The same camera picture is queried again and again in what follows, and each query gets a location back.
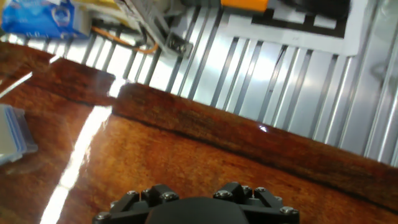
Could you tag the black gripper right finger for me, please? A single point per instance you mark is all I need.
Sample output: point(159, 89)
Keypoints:
point(270, 214)

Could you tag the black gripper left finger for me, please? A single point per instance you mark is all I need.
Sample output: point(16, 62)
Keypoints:
point(124, 214)

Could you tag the glossy wood grain board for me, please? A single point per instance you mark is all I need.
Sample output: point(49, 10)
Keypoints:
point(186, 161)

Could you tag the checkerboard calibration sheet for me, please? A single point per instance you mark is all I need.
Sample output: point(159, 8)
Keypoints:
point(280, 37)

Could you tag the black computer mouse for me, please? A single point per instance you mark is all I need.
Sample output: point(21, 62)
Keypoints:
point(314, 7)

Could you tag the orange emergency stop box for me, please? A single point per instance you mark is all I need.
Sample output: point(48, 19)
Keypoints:
point(245, 4)

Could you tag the blue plastic package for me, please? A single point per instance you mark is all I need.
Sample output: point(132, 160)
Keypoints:
point(37, 18)

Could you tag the metal frame beam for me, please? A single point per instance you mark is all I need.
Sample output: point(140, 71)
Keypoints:
point(155, 28)

